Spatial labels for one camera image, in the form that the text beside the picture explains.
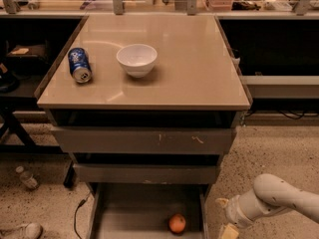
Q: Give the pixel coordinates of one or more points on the orange fruit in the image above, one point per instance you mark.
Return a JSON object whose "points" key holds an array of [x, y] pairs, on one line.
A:
{"points": [[176, 223]]}

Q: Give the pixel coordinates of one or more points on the grey drawer cabinet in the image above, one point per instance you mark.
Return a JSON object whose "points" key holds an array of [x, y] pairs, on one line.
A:
{"points": [[194, 84]]}

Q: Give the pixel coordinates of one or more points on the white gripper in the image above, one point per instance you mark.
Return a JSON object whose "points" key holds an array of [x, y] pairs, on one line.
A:
{"points": [[233, 210]]}

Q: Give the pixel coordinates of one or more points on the grey middle drawer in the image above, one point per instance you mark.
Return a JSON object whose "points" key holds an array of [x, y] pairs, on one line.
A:
{"points": [[146, 174]]}

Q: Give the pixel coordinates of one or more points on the white shoe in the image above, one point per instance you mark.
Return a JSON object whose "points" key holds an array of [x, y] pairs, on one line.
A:
{"points": [[23, 231]]}

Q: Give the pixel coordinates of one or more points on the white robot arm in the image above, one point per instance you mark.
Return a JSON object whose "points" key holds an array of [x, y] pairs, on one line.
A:
{"points": [[269, 195]]}

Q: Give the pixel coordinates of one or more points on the blue soda can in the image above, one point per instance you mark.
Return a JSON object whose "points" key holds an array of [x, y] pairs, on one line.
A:
{"points": [[79, 66]]}

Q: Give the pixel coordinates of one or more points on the grey top drawer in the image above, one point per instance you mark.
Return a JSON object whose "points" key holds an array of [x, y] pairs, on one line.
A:
{"points": [[138, 140]]}

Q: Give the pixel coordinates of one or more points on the white bowl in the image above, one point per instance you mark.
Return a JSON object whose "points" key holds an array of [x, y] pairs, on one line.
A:
{"points": [[137, 60]]}

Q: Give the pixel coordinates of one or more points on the grey open bottom drawer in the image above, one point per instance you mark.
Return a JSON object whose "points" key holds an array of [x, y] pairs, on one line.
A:
{"points": [[142, 211]]}

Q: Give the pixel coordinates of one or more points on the black table frame left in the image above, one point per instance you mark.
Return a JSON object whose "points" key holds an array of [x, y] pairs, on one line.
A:
{"points": [[12, 114]]}

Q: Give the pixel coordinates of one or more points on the clear plastic bottle on floor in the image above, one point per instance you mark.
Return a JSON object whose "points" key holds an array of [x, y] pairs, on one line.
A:
{"points": [[27, 177]]}

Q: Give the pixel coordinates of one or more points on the dark box on shelf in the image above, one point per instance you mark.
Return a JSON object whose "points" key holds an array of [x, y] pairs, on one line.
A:
{"points": [[27, 59]]}

